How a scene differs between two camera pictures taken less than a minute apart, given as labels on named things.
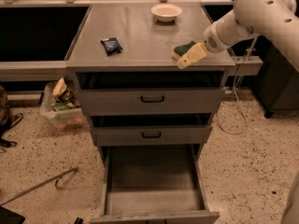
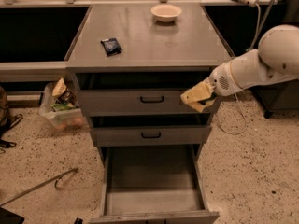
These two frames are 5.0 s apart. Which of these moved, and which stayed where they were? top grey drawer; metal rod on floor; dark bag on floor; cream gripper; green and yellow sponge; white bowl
Moved: cream gripper; green and yellow sponge
Stayed: metal rod on floor; white bowl; dark bag on floor; top grey drawer
